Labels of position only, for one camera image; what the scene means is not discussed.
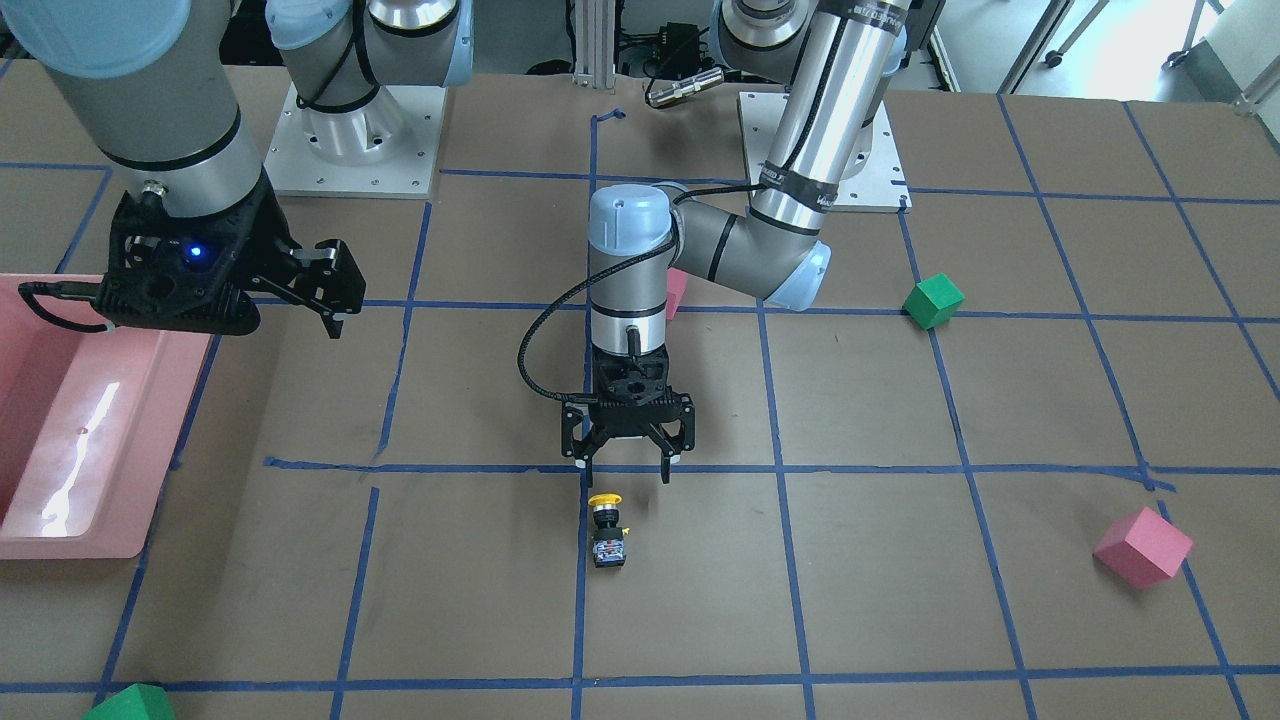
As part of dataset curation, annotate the pink cube far corner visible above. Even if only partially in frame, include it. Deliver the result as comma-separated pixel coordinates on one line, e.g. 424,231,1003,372
1092,507,1194,589

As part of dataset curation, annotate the green cube near base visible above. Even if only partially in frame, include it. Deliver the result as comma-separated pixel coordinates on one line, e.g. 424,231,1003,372
902,273,966,331

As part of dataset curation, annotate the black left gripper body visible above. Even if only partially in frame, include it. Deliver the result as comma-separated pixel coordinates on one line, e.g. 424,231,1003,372
559,345,695,441

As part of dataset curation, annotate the aluminium frame post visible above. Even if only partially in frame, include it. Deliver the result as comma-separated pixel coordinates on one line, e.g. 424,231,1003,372
571,0,618,94

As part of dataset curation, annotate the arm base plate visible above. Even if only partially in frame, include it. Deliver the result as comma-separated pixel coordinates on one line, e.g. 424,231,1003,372
264,86,448,200
739,91,913,213

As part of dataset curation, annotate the green cube near bin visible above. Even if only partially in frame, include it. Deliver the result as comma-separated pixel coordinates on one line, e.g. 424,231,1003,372
82,683,177,720

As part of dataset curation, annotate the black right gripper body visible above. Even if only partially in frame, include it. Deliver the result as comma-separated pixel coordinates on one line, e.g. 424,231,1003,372
95,172,301,334

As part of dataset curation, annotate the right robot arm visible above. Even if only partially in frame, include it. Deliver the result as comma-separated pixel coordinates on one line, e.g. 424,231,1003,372
3,1,474,338

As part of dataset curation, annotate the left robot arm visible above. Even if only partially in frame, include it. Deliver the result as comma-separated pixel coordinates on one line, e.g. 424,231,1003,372
550,1,910,480

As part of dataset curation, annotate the pink cube centre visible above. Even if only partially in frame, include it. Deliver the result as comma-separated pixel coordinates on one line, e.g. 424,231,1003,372
666,266,690,322

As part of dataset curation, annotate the yellow push button switch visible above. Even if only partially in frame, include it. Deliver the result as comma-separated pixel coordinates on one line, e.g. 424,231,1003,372
588,493,628,568

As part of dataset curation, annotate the pink plastic bin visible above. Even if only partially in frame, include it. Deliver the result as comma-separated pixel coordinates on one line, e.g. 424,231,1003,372
1,273,211,560

